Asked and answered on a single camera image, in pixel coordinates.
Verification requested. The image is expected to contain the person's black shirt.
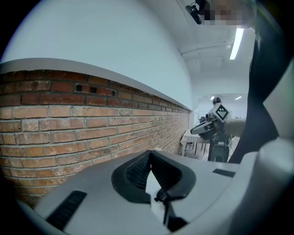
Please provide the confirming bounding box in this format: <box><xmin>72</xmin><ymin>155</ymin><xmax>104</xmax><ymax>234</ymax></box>
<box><xmin>229</xmin><ymin>0</ymin><xmax>294</xmax><ymax>164</ymax></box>

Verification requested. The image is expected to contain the black head camera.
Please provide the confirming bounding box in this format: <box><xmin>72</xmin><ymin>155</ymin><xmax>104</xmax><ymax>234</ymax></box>
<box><xmin>185</xmin><ymin>0</ymin><xmax>203</xmax><ymax>25</ymax></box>

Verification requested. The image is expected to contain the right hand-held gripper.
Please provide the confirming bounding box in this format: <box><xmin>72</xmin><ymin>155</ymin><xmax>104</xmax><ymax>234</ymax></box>
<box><xmin>190</xmin><ymin>103</ymin><xmax>230</xmax><ymax>141</ymax></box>

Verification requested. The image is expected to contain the long ceiling light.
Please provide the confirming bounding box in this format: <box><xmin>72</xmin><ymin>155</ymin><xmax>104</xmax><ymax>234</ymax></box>
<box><xmin>229</xmin><ymin>27</ymin><xmax>244</xmax><ymax>61</ymax></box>

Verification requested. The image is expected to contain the beige wooden table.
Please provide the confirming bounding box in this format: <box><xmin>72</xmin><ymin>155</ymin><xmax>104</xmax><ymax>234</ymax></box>
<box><xmin>180</xmin><ymin>128</ymin><xmax>232</xmax><ymax>159</ymax></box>

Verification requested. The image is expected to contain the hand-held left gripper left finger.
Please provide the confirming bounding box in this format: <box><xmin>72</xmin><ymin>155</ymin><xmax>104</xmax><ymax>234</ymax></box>
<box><xmin>34</xmin><ymin>150</ymin><xmax>166</xmax><ymax>235</ymax></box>

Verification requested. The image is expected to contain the white table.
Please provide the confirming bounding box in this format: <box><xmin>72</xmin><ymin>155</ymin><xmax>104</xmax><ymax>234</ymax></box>
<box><xmin>145</xmin><ymin>171</ymin><xmax>166</xmax><ymax>221</ymax></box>

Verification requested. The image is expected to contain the person's right forearm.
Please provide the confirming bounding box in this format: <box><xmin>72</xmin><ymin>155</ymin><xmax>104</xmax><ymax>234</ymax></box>
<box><xmin>224</xmin><ymin>118</ymin><xmax>248</xmax><ymax>138</ymax></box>

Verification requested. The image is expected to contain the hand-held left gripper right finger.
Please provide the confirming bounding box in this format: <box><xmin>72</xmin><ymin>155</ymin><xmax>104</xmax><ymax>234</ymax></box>
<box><xmin>151</xmin><ymin>150</ymin><xmax>239</xmax><ymax>232</ymax></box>

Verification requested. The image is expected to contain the white ceiling pipe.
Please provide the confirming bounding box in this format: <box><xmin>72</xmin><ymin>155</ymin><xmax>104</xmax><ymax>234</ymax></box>
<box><xmin>179</xmin><ymin>39</ymin><xmax>235</xmax><ymax>58</ymax></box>

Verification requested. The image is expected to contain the person's head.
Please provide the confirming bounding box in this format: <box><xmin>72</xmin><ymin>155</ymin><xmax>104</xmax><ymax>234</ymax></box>
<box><xmin>198</xmin><ymin>0</ymin><xmax>257</xmax><ymax>29</ymax></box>

